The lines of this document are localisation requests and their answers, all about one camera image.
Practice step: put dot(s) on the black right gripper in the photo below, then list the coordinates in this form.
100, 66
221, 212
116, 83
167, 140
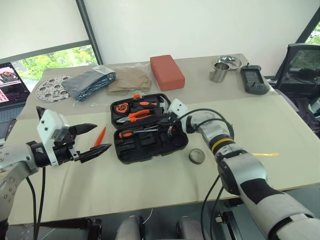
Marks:
172, 120

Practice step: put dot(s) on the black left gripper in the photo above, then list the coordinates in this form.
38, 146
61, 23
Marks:
63, 151

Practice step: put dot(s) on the slim orange screwdriver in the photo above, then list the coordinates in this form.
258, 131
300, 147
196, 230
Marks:
100, 137

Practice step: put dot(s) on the black plastic tool case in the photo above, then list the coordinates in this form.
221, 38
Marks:
150, 150

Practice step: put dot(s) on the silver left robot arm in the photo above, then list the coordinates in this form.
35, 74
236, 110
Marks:
15, 160

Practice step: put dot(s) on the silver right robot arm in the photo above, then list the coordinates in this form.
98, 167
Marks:
250, 165

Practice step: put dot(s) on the silver hammer head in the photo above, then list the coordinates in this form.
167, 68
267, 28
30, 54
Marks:
164, 103

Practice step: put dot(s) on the orange black tape measure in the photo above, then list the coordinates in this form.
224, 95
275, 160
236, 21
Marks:
122, 108

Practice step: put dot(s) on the red brick block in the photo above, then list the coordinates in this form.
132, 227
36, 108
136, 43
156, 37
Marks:
167, 72

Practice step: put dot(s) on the dark blue bagged cloth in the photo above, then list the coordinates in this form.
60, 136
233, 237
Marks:
87, 83

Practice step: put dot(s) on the beige folded cloth in bag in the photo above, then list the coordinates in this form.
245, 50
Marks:
130, 78

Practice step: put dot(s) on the round perforated metal tray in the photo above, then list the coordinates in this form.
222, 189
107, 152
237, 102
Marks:
47, 90

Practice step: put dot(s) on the stainless steel cup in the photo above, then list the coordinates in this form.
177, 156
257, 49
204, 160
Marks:
218, 73

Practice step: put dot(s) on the stainless steel bowl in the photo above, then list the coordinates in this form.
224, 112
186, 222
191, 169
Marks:
232, 61

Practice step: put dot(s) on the open laptop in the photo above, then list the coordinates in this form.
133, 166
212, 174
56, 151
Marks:
11, 85

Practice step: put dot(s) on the grey rounded shape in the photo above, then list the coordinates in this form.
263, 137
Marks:
130, 228
191, 228

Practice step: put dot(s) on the black handheld controller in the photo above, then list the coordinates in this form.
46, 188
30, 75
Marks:
253, 78

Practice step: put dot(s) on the yellow strip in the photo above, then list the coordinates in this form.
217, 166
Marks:
265, 154

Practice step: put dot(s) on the dark grey window pillar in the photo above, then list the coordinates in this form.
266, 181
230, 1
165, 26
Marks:
91, 32

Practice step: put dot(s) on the dark fabric pile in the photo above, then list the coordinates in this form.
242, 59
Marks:
305, 117

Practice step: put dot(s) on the black mesh office chair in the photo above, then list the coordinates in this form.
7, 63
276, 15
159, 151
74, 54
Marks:
300, 72

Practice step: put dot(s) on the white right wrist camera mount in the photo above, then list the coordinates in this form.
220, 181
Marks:
177, 107

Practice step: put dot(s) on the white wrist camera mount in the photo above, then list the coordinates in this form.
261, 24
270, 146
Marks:
177, 107
48, 122

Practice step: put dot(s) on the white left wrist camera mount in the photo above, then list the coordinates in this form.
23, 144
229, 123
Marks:
48, 122

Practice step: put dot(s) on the black table frame bracket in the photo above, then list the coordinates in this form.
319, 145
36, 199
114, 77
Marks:
93, 228
228, 222

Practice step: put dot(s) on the dark slanted window frame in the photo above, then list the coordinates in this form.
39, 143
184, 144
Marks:
308, 21

